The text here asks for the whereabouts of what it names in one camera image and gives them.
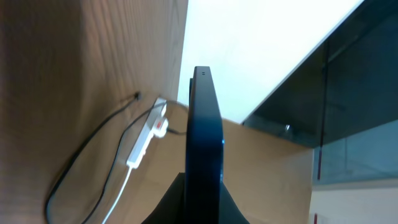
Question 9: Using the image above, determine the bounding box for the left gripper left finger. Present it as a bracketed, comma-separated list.
[142, 172, 185, 224]

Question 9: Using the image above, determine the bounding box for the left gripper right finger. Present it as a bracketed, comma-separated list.
[220, 184, 249, 224]

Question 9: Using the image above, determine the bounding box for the blue Galaxy smartphone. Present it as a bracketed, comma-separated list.
[184, 66, 224, 223]

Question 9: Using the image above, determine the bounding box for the black USB-C charging cable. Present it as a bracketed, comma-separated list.
[44, 91, 189, 224]

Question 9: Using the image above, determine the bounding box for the white USB charger adapter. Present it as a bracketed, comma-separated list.
[152, 117, 169, 138]

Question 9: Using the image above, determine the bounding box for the white power strip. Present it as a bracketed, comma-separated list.
[126, 98, 167, 169]

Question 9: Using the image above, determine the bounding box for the white power strip cord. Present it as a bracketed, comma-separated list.
[101, 166, 134, 224]

